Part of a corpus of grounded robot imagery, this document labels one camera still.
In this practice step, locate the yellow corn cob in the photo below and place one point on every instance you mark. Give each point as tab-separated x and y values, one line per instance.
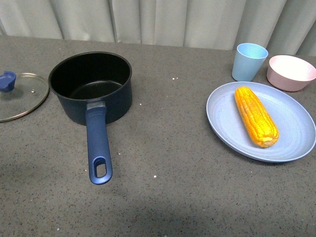
260	127

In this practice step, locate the glass lid with blue knob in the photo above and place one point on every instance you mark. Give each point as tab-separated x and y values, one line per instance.
20	94

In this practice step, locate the dark blue saucepan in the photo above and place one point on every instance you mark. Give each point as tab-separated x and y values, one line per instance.
94	89

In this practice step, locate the light blue plastic cup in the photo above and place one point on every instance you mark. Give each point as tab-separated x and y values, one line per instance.
248	60

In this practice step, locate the pink plastic bowl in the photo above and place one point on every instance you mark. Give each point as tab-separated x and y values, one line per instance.
290	73

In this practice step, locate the light blue plate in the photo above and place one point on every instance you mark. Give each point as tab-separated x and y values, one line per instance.
297	130

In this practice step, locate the white curtain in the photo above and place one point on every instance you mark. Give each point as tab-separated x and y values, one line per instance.
281	26

